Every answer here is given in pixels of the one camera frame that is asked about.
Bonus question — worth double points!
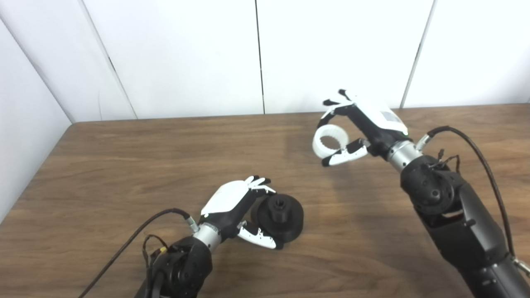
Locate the thin wires on arm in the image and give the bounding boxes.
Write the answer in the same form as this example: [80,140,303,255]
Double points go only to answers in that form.
[142,234,169,272]
[428,149,461,175]

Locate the thin wires on right arm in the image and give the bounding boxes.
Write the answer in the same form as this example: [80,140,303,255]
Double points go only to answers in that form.
[428,149,461,175]

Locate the white toothed plastic ring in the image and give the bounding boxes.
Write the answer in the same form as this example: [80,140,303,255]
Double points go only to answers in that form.
[312,125,349,159]

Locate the round black plastic part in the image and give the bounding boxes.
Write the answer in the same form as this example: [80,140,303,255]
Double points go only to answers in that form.
[251,194,304,245]

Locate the thin wires on left arm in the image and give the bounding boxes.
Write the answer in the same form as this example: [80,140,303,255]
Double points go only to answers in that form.
[142,234,169,272]

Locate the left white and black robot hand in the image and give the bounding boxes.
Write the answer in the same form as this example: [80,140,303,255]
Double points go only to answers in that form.
[199,175,284,250]

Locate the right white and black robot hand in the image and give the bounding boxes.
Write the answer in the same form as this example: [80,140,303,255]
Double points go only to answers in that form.
[318,89,410,167]

